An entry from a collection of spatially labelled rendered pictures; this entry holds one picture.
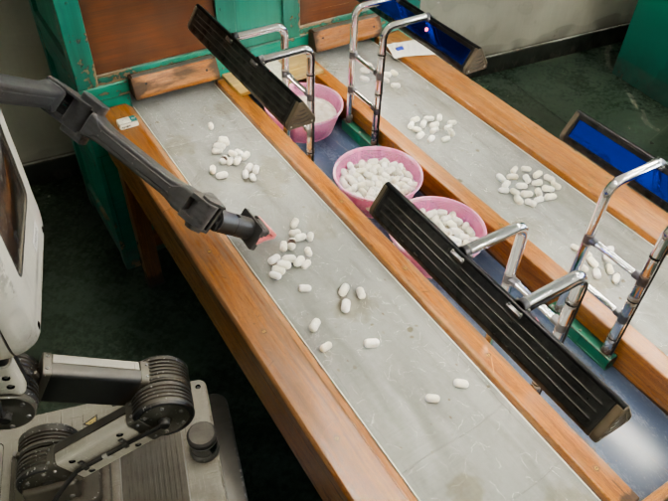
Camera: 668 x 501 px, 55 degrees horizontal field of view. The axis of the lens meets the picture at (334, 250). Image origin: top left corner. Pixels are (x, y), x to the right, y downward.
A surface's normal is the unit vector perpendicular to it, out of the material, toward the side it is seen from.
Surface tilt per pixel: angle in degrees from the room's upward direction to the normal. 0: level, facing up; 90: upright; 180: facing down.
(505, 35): 87
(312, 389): 0
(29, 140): 90
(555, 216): 0
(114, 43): 90
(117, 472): 0
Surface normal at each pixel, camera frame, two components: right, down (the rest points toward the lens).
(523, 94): 0.03, -0.72
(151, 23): 0.53, 0.60
